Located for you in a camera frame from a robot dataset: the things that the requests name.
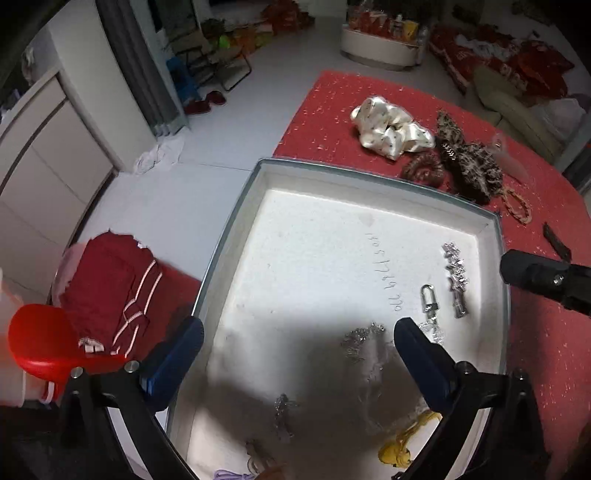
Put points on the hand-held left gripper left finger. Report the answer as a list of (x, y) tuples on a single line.
[(178, 364)]

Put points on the white cabinet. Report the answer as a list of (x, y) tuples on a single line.
[(41, 175)]

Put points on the red sweater with white stripes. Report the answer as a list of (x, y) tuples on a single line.
[(106, 286)]

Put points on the pink plastic basin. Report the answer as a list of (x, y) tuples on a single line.
[(64, 272)]

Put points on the black folding chair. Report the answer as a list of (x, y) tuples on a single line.
[(221, 69)]

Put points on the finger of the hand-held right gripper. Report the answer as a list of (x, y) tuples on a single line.
[(535, 274)]

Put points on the pile of red packages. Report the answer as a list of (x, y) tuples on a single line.
[(508, 55)]

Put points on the blue plastic stool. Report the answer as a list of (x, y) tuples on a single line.
[(181, 76)]

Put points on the white cloth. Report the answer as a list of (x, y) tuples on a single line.
[(159, 154)]

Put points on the beige sofa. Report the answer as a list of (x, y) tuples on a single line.
[(517, 110)]

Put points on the round white coffee table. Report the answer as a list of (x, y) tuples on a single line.
[(383, 48)]

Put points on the pair of red slippers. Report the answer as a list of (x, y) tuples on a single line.
[(203, 105)]

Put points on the dark brown scrunchie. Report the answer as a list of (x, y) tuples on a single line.
[(422, 168)]

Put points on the small black hair clip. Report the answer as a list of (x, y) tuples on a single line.
[(556, 242)]

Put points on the red speckled tablecloth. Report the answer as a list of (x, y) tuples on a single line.
[(545, 360)]

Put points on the white shallow tray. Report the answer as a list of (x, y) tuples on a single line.
[(314, 258)]

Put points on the silver rhinestone hair clip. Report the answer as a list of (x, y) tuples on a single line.
[(455, 274)]

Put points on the leopard print scrunchie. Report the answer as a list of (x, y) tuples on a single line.
[(471, 161)]

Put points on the cream satin scrunchie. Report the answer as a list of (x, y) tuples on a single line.
[(392, 127)]

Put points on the translucent hair claw clip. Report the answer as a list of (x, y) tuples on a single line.
[(512, 159)]

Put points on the grey curtain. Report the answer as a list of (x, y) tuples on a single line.
[(138, 69)]

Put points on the person's left hand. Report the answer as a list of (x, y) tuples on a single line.
[(273, 474)]

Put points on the red plastic chair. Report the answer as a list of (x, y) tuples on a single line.
[(37, 337)]

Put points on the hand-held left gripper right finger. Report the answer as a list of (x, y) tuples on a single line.
[(420, 364)]

